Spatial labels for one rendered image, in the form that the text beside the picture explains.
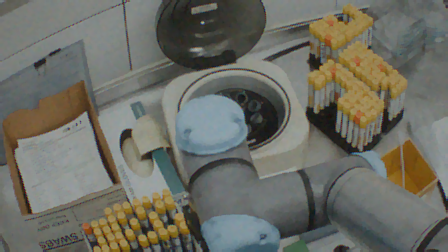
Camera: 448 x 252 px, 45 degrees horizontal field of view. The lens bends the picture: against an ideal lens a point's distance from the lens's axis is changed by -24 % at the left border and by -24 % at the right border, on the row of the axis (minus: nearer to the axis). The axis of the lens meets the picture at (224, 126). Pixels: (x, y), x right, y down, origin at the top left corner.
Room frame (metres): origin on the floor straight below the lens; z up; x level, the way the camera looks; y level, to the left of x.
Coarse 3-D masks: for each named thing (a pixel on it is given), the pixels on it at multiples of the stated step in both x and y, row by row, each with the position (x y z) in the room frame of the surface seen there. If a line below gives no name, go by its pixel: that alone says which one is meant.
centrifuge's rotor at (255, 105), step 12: (228, 96) 0.88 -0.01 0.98; (240, 96) 0.89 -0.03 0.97; (252, 96) 0.88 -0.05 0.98; (252, 108) 0.86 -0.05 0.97; (264, 108) 0.85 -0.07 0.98; (252, 120) 0.83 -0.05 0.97; (264, 120) 0.82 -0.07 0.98; (276, 120) 0.83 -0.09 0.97; (252, 132) 0.80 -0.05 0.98; (264, 132) 0.80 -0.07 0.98; (276, 132) 0.81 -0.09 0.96; (252, 144) 0.78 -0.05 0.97
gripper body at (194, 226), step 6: (186, 210) 0.53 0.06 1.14; (192, 210) 0.49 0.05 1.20; (186, 216) 0.52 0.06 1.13; (192, 216) 0.52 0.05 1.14; (186, 222) 0.53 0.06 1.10; (192, 222) 0.51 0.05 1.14; (198, 222) 0.51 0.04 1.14; (192, 228) 0.50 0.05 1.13; (198, 228) 0.49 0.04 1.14; (192, 234) 0.51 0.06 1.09; (198, 234) 0.48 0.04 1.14; (198, 240) 0.50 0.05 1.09; (204, 240) 0.48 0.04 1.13; (204, 246) 0.47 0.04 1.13
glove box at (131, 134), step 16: (112, 112) 0.90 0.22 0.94; (128, 112) 0.90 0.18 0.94; (144, 112) 0.90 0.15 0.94; (112, 128) 0.86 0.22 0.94; (128, 128) 0.86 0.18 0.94; (144, 128) 0.84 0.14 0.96; (160, 128) 0.85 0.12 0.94; (112, 144) 0.82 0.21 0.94; (128, 144) 0.83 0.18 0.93; (144, 144) 0.80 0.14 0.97; (160, 144) 0.80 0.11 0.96; (128, 160) 0.80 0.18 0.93; (144, 160) 0.79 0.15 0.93; (160, 160) 0.78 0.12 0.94; (128, 176) 0.74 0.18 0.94; (144, 176) 0.76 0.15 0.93; (160, 176) 0.74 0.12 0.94; (176, 176) 0.74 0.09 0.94; (128, 192) 0.71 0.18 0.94; (144, 192) 0.71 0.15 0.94; (160, 192) 0.70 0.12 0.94; (176, 192) 0.70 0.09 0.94
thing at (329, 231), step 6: (324, 228) 0.61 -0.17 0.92; (330, 228) 0.61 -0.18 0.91; (306, 234) 0.60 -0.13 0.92; (312, 234) 0.60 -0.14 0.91; (318, 234) 0.60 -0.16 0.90; (324, 234) 0.61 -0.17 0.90; (330, 234) 0.61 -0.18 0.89; (336, 234) 0.61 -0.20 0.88; (306, 240) 0.60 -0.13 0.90; (312, 240) 0.60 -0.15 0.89; (318, 240) 0.60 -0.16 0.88; (324, 240) 0.60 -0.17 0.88; (330, 240) 0.60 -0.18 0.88; (312, 246) 0.59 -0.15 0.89; (318, 246) 0.59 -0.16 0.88
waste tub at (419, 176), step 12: (408, 144) 0.75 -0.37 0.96; (384, 156) 0.71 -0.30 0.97; (396, 156) 0.73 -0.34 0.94; (408, 156) 0.74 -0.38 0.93; (420, 156) 0.70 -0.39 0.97; (396, 168) 0.74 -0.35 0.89; (408, 168) 0.73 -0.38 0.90; (420, 168) 0.69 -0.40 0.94; (396, 180) 0.71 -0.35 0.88; (408, 180) 0.71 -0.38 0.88; (420, 180) 0.68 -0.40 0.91; (432, 180) 0.65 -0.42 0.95; (420, 192) 0.61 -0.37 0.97; (432, 192) 0.63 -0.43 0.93
